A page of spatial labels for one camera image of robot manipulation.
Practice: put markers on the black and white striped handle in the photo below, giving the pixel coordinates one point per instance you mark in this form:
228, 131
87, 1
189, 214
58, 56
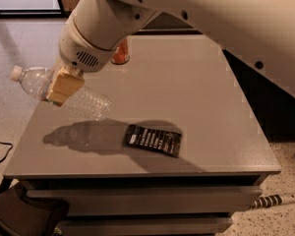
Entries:
273, 201

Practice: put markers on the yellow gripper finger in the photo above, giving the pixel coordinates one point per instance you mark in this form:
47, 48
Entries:
64, 87

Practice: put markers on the black snack packet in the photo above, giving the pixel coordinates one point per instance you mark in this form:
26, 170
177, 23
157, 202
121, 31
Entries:
165, 142

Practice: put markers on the grey drawer cabinet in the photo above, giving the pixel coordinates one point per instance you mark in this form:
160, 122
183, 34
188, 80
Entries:
177, 83

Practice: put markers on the clear plastic water bottle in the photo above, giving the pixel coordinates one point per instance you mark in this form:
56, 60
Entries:
41, 84

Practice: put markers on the black bag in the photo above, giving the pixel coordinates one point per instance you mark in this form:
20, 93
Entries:
22, 216

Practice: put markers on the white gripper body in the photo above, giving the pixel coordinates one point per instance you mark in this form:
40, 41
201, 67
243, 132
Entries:
78, 53

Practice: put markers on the red Coca-Cola can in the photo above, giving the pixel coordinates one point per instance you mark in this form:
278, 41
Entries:
121, 55

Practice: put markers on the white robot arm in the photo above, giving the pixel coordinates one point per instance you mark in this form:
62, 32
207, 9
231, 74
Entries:
261, 33

